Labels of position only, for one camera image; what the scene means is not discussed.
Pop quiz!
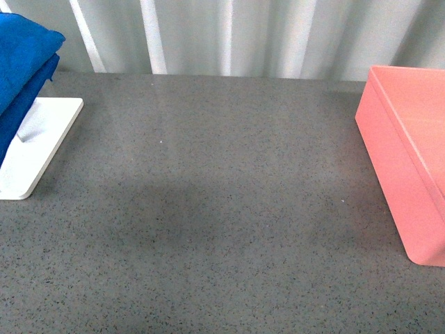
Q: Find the blue microfiber cloth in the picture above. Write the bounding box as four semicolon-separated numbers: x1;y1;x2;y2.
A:
1;13;65;161

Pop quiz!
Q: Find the white rack with wooden bars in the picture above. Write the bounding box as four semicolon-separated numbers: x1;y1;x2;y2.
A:
1;97;83;200

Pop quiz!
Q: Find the pink plastic box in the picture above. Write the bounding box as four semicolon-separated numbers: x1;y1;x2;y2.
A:
355;65;444;267

